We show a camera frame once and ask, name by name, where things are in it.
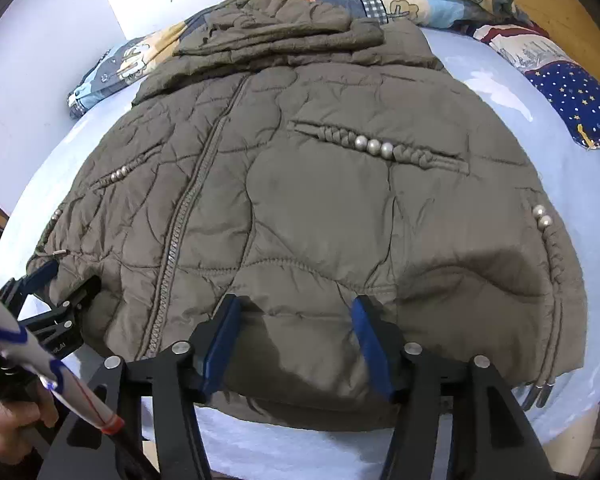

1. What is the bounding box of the wooden headboard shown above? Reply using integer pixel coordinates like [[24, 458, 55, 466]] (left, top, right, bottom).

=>
[[497, 0, 600, 81]]

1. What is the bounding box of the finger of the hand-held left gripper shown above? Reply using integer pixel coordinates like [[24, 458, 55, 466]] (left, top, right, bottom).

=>
[[0, 259, 61, 306], [17, 276, 102, 341]]

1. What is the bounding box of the person's left hand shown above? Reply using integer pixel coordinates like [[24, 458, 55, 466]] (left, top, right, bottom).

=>
[[0, 385, 60, 466]]

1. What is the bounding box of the light blue bed sheet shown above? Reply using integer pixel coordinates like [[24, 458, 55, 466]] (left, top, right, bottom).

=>
[[0, 25, 600, 480]]

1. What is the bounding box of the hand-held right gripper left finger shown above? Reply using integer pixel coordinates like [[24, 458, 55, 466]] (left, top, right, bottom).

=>
[[37, 294, 243, 480]]

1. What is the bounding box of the starry blue patterned pillow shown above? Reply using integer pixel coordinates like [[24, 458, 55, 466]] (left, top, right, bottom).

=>
[[472, 22, 600, 161]]

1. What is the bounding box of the brown quilted puffer jacket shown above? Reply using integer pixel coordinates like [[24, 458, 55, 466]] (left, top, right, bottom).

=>
[[27, 0, 588, 433]]

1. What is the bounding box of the patchwork cartoon print quilt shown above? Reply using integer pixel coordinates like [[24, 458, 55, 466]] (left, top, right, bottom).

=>
[[67, 0, 531, 120]]

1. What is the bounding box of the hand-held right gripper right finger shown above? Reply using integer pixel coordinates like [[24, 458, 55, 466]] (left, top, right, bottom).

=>
[[351, 294, 556, 480]]

